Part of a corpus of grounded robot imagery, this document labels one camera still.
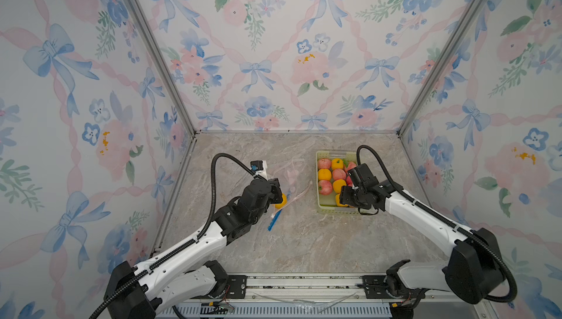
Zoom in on green plastic basket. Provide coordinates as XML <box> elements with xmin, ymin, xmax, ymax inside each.
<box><xmin>316</xmin><ymin>151</ymin><xmax>359</xmax><ymax>215</ymax></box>

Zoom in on pink zipper clear bag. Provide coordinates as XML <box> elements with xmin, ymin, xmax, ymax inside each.
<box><xmin>268</xmin><ymin>158</ymin><xmax>313</xmax><ymax>221</ymax></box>

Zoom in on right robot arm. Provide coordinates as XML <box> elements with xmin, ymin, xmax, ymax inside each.
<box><xmin>338</xmin><ymin>164</ymin><xmax>508</xmax><ymax>304</ymax></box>

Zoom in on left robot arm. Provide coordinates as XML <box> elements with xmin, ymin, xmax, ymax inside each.
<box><xmin>91</xmin><ymin>178</ymin><xmax>283</xmax><ymax>318</ymax></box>

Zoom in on blue zipper clear bag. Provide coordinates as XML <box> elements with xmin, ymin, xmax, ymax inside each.
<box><xmin>267</xmin><ymin>209</ymin><xmax>284</xmax><ymax>232</ymax></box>

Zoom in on pink peach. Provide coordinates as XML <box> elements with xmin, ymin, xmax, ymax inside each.
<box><xmin>318</xmin><ymin>180</ymin><xmax>333</xmax><ymax>195</ymax></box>

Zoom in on yellow peach with leaf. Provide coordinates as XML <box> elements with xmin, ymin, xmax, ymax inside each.
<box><xmin>331</xmin><ymin>158</ymin><xmax>345</xmax><ymax>170</ymax></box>

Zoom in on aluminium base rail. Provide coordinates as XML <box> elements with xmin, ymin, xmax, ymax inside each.
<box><xmin>115</xmin><ymin>272</ymin><xmax>493</xmax><ymax>319</ymax></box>

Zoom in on right black cable hose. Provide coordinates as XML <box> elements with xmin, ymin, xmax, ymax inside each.
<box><xmin>355</xmin><ymin>144</ymin><xmax>519</xmax><ymax>304</ymax></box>

